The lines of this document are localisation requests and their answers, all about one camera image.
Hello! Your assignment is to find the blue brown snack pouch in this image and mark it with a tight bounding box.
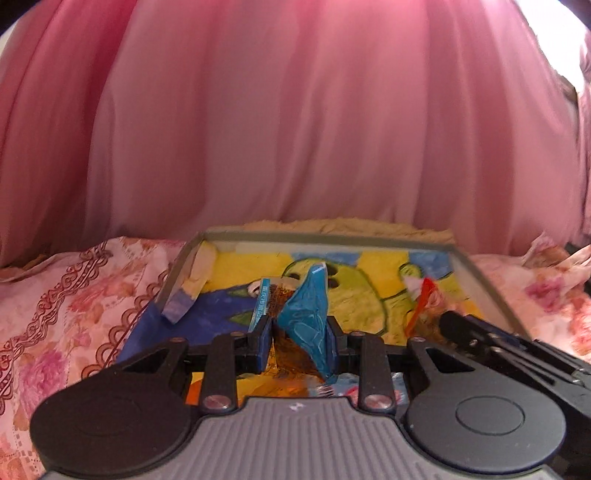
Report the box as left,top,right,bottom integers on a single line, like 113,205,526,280
247,262,335,380

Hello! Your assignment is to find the floral pink bedspread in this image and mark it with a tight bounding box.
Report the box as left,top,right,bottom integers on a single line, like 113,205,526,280
1,236,590,479

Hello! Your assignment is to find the yellow cartoon drawing sheet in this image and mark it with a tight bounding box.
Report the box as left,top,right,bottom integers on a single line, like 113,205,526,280
118,240,480,360

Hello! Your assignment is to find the light blue snack packet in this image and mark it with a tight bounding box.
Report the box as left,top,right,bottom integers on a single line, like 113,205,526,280
308,372,409,403

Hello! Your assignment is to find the grey shallow cardboard box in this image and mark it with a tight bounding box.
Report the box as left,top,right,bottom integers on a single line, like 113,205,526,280
154,225,532,342

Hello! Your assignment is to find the pink curtain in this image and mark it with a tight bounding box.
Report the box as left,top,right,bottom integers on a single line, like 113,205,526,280
1,1,590,264

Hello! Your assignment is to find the quail eggs clear packet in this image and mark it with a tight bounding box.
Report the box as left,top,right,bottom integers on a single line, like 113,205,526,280
405,278,449,341

